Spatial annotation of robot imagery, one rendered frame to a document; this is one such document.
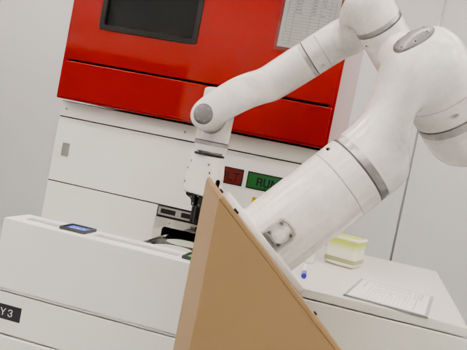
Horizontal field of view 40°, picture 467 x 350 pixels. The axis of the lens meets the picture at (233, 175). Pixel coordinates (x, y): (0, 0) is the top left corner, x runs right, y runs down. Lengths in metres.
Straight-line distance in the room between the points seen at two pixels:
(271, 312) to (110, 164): 1.22
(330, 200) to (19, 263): 0.68
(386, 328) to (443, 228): 2.13
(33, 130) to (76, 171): 1.81
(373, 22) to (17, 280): 0.88
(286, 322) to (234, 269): 0.09
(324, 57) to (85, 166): 0.83
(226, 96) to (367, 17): 0.36
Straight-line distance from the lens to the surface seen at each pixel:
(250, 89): 1.47
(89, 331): 1.30
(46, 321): 1.34
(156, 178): 1.88
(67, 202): 1.99
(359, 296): 1.19
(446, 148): 1.03
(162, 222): 1.86
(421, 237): 3.27
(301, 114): 1.74
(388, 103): 0.97
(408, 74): 0.96
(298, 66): 1.50
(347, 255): 1.49
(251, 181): 1.80
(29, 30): 3.86
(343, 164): 0.95
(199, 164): 1.55
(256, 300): 0.78
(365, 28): 1.35
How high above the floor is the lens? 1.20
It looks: 3 degrees down
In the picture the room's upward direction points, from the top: 11 degrees clockwise
